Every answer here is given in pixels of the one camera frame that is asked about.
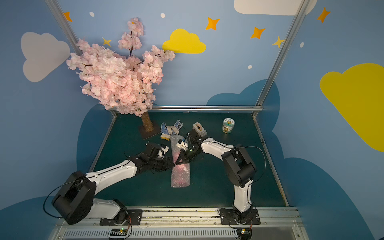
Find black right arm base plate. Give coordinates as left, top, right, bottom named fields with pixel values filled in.
left=218, top=207, right=261, bottom=226

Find aluminium front rail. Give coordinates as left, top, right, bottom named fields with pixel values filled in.
left=49, top=207, right=309, bottom=240

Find clear bubble wrap sheet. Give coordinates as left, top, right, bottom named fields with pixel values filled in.
left=170, top=135, right=191, bottom=188

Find green labelled round tin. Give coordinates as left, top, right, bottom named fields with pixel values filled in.
left=222, top=118, right=235, bottom=134

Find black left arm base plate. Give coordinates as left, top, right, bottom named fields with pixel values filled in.
left=100, top=209, right=143, bottom=226

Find blue white work gloves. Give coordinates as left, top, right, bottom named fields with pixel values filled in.
left=160, top=120, right=184, bottom=141

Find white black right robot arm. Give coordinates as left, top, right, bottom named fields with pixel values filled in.
left=176, top=130, right=261, bottom=225

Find pink artificial blossom tree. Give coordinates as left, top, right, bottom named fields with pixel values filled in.
left=66, top=18, right=176, bottom=136

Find white tape dispenser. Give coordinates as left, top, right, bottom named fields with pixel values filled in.
left=193, top=122, right=207, bottom=137

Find pink plastic wine glass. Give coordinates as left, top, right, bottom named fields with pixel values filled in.
left=171, top=164, right=190, bottom=188

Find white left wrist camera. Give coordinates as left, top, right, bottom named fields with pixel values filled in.
left=158, top=146, right=169, bottom=159

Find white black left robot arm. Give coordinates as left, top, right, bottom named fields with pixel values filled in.
left=52, top=144, right=175, bottom=226

